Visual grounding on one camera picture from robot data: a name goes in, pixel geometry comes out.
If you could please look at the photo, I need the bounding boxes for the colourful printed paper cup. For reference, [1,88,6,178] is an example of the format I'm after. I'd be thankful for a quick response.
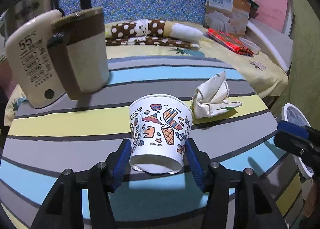
[129,94,193,174]

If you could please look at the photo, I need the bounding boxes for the white trash bin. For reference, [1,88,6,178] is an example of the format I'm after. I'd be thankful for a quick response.
[281,102,316,179]

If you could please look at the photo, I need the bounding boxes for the green curtain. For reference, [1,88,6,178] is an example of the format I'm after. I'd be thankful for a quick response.
[271,0,319,129]

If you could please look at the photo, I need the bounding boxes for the striped table cloth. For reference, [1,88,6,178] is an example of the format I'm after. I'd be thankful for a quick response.
[1,56,303,228]

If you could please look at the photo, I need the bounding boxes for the yellow bed sheet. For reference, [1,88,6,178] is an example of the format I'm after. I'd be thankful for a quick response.
[4,39,288,126]

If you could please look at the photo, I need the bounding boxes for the crumpled cream napkin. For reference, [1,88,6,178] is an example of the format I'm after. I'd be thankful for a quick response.
[191,71,242,120]

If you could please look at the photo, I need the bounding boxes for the white foam board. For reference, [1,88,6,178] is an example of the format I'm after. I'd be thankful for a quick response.
[245,18,293,72]

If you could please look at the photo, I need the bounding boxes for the white plastic bowl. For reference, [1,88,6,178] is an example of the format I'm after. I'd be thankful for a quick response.
[239,37,261,54]

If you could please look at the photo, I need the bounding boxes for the red plaid folded cloth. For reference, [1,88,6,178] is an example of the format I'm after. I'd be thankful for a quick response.
[207,28,254,57]

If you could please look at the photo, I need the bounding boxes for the cream warmer base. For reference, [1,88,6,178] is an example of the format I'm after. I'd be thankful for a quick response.
[5,9,65,109]

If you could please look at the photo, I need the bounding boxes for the cream brown kettle mug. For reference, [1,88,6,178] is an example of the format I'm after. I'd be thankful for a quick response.
[47,7,109,100]

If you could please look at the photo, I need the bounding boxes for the brown polka dot blanket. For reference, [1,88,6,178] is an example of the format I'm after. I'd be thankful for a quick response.
[105,19,204,50]

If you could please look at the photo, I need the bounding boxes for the bedding package box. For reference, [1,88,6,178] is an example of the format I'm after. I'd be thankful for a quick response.
[203,0,259,38]

